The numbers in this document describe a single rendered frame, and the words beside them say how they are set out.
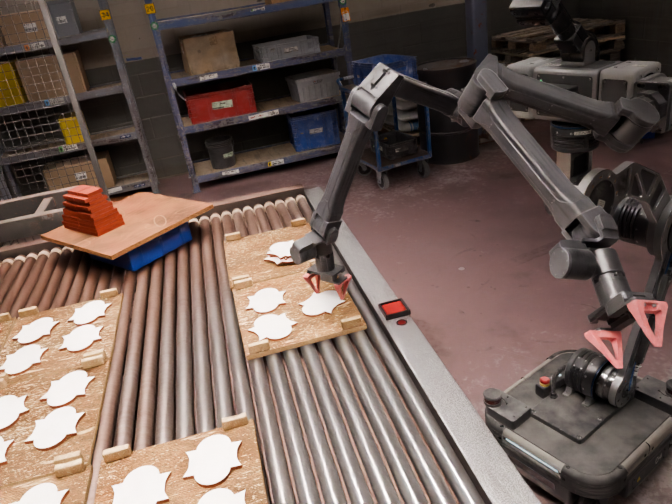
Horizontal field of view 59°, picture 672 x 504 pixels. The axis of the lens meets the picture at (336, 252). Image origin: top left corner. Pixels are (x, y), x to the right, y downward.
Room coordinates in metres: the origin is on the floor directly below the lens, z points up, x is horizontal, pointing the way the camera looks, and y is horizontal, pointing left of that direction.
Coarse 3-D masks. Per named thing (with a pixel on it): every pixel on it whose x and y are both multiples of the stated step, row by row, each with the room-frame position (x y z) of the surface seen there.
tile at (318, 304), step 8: (312, 296) 1.60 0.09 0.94; (320, 296) 1.59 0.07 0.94; (328, 296) 1.59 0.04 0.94; (336, 296) 1.58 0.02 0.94; (304, 304) 1.56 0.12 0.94; (312, 304) 1.55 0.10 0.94; (320, 304) 1.55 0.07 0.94; (328, 304) 1.54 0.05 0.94; (336, 304) 1.53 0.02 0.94; (304, 312) 1.51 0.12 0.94; (312, 312) 1.51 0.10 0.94; (320, 312) 1.50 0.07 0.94; (328, 312) 1.50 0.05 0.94
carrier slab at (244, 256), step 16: (240, 240) 2.14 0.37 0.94; (256, 240) 2.12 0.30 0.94; (272, 240) 2.10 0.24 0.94; (288, 240) 2.07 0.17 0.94; (240, 256) 1.99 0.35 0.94; (256, 256) 1.97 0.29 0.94; (240, 272) 1.86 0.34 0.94; (256, 272) 1.84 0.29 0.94; (272, 272) 1.82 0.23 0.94; (288, 272) 1.81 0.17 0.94
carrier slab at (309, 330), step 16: (304, 272) 1.79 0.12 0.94; (256, 288) 1.73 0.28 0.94; (288, 288) 1.69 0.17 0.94; (304, 288) 1.68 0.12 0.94; (320, 288) 1.66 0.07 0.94; (240, 304) 1.64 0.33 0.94; (288, 304) 1.59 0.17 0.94; (352, 304) 1.53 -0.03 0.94; (240, 320) 1.54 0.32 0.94; (304, 320) 1.48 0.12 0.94; (320, 320) 1.47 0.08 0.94; (336, 320) 1.46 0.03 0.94; (256, 336) 1.44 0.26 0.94; (304, 336) 1.40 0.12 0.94; (320, 336) 1.39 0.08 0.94; (336, 336) 1.39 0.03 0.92; (256, 352) 1.36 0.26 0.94; (272, 352) 1.36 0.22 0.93
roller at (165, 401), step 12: (168, 264) 2.06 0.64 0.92; (168, 276) 1.95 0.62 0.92; (168, 288) 1.86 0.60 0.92; (168, 300) 1.77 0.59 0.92; (168, 312) 1.69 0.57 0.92; (168, 324) 1.61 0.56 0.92; (168, 336) 1.54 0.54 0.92; (168, 348) 1.47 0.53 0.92; (168, 360) 1.41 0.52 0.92; (168, 372) 1.35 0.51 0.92; (168, 384) 1.30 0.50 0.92; (168, 396) 1.25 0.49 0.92; (168, 408) 1.20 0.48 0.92; (156, 420) 1.17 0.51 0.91; (168, 420) 1.16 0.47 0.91; (156, 432) 1.12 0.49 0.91; (168, 432) 1.11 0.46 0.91; (156, 444) 1.08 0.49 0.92
